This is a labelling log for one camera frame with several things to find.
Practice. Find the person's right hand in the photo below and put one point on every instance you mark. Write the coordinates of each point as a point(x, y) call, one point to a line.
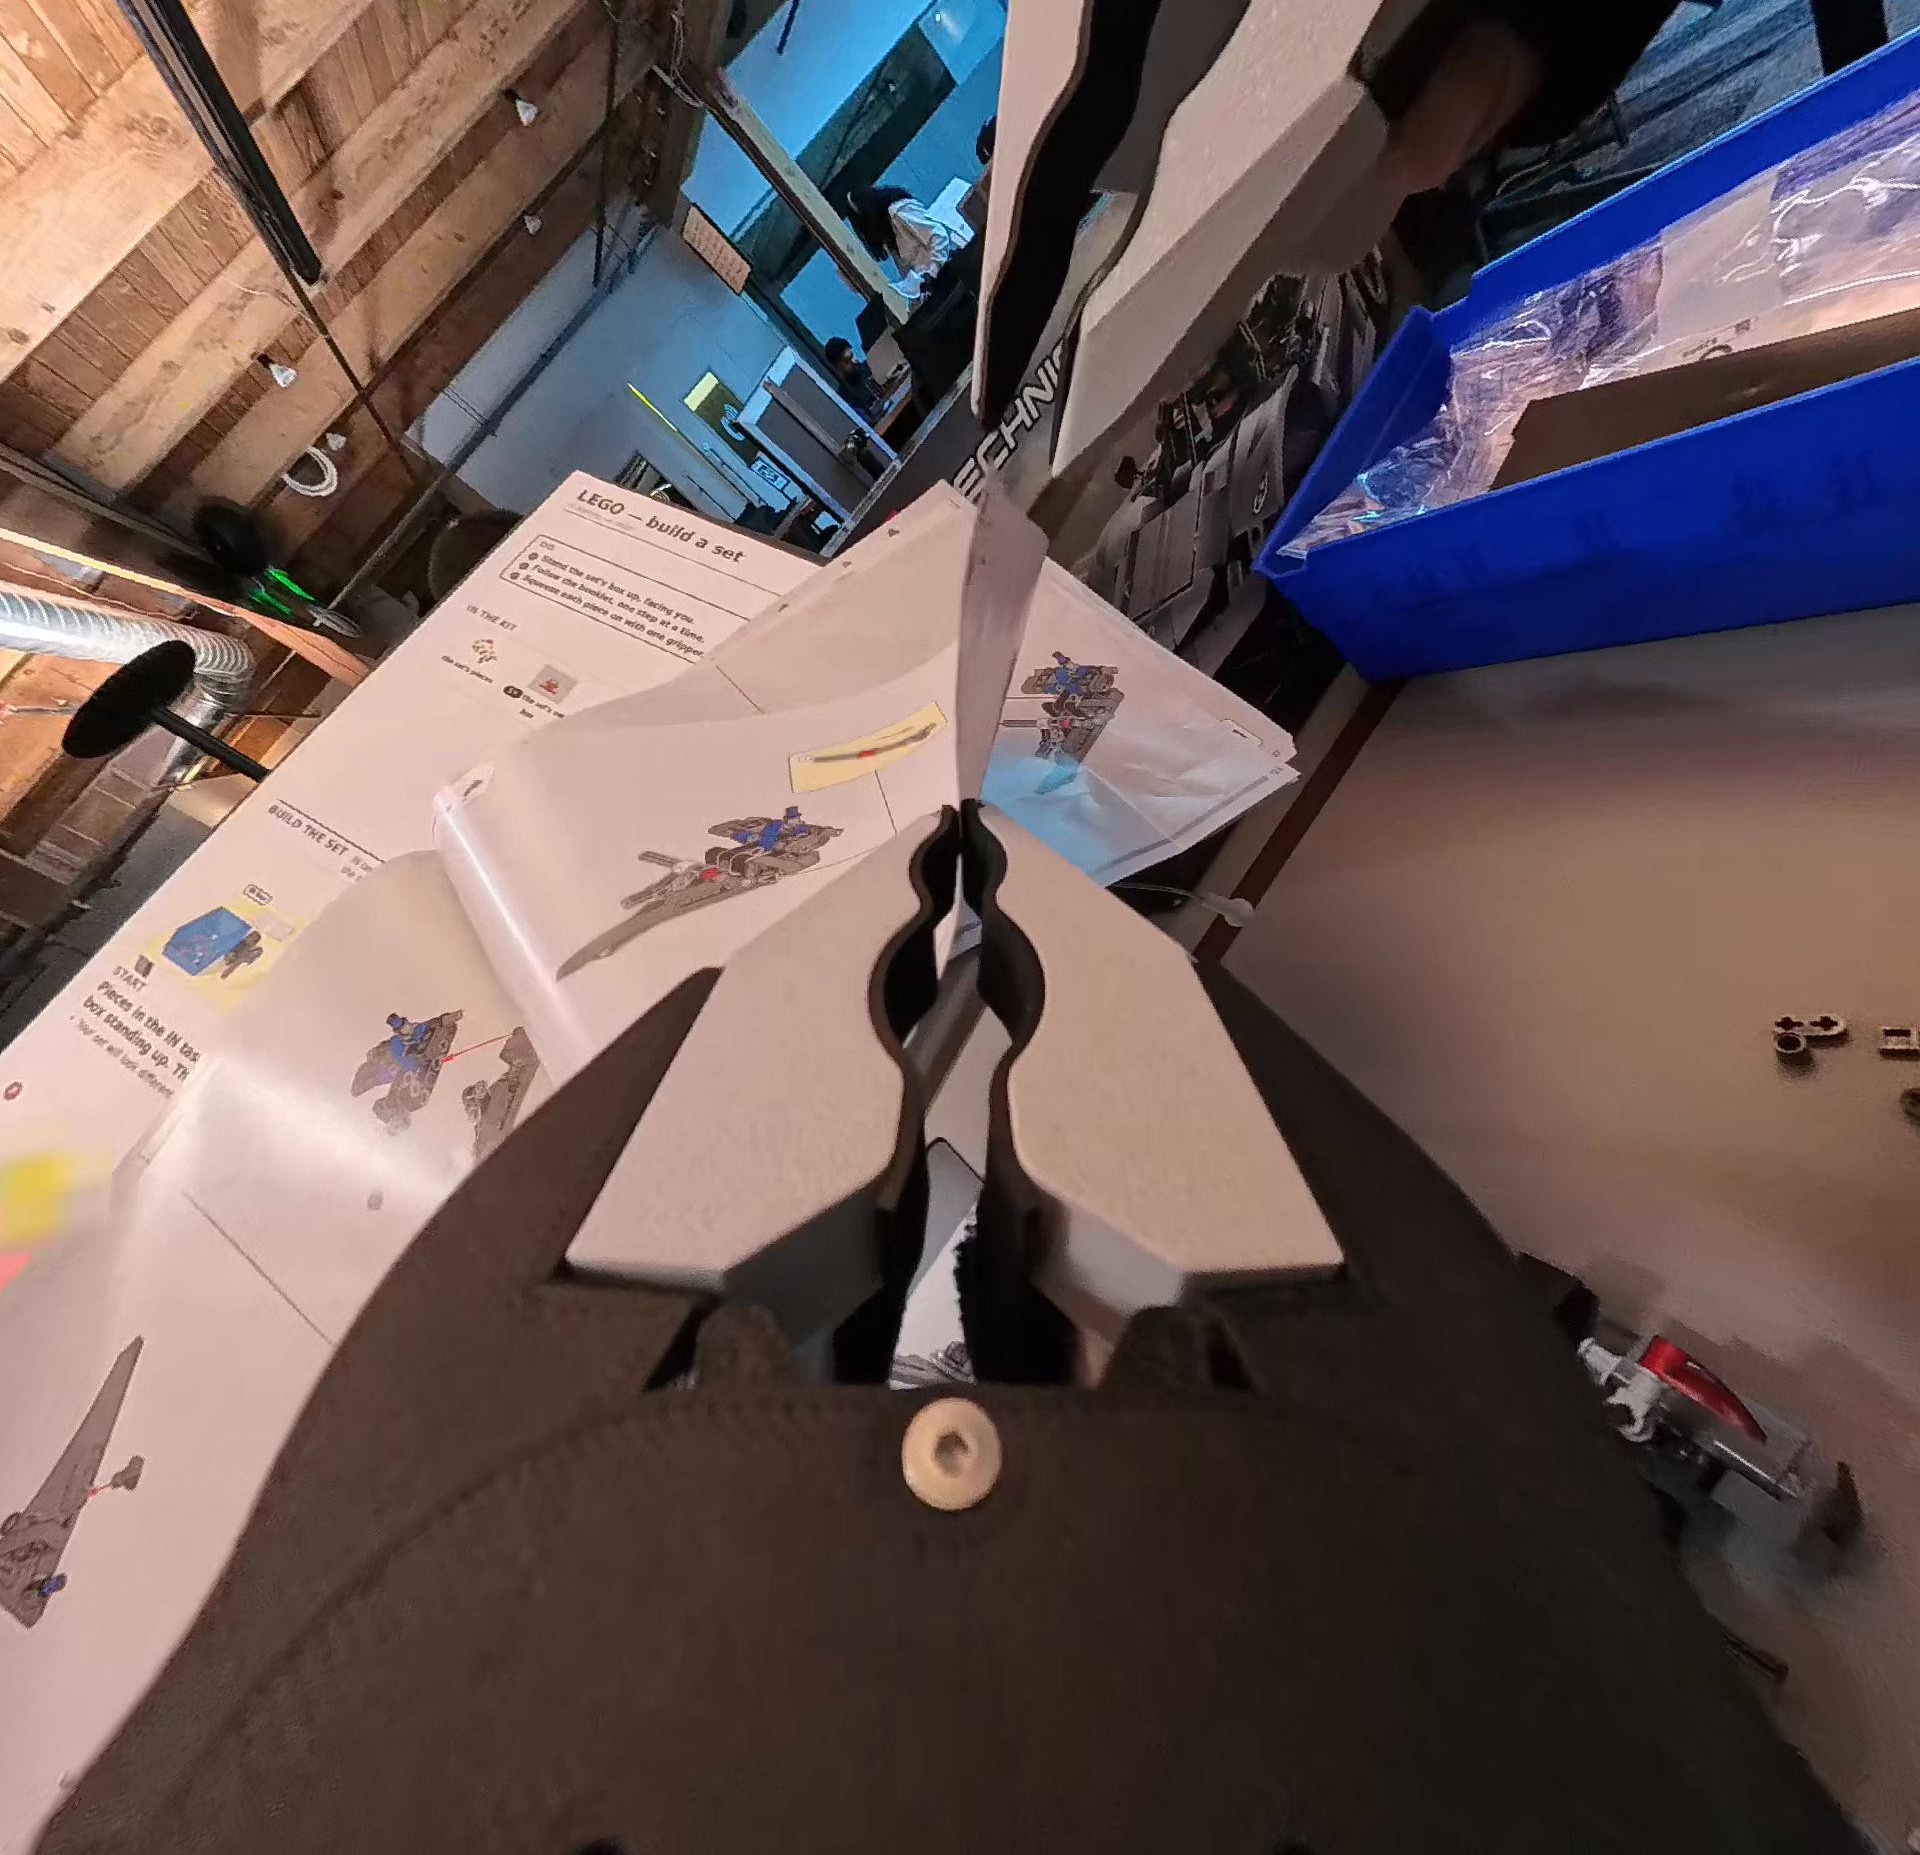
point(1465, 101)

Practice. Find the dark printed lego box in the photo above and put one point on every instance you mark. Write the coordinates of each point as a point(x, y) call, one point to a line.
point(1202, 504)

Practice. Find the large lego vehicle chassis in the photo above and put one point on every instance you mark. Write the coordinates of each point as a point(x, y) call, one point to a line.
point(1724, 1437)

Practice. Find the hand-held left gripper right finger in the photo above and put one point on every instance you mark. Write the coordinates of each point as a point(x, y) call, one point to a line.
point(1171, 1137)

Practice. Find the blue plastic bin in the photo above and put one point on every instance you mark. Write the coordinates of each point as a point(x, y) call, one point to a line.
point(1576, 581)

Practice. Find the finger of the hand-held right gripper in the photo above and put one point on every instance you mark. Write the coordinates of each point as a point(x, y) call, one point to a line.
point(1261, 191)
point(1028, 55)

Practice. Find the clear plastic parts bags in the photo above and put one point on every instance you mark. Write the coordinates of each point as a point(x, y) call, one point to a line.
point(1649, 297)

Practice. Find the brown cardboard sheet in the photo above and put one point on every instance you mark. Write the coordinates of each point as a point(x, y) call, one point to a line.
point(1724, 417)

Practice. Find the silver ventilation duct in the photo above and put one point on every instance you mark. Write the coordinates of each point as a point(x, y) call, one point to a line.
point(89, 627)

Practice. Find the lego instruction booklet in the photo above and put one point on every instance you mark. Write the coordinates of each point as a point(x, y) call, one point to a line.
point(601, 805)

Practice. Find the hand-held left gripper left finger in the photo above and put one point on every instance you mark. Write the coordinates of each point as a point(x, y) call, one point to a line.
point(749, 1137)

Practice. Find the grey rolling cabinet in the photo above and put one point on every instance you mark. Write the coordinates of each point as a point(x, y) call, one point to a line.
point(804, 407)

